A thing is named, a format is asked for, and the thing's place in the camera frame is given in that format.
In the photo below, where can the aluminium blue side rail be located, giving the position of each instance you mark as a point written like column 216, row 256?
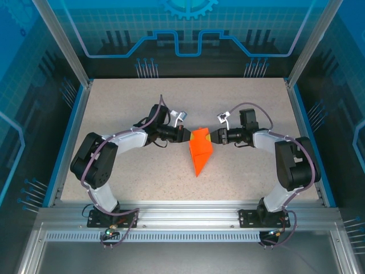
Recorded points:
column 299, row 114
column 72, row 137

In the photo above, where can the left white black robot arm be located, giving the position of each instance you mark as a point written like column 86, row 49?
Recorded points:
column 131, row 141

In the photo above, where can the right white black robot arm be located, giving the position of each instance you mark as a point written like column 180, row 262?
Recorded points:
column 263, row 140

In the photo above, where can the aluminium mounting rail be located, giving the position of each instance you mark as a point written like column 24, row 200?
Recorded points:
column 188, row 212

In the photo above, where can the aluminium frame post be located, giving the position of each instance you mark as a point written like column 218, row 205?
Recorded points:
column 310, row 42
column 66, row 42

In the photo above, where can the orange paper sheet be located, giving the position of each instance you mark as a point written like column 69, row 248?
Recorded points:
column 201, row 148

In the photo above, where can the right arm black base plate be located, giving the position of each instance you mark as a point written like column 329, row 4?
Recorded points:
column 246, row 219

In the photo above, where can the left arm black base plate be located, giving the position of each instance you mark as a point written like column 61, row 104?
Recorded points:
column 92, row 224

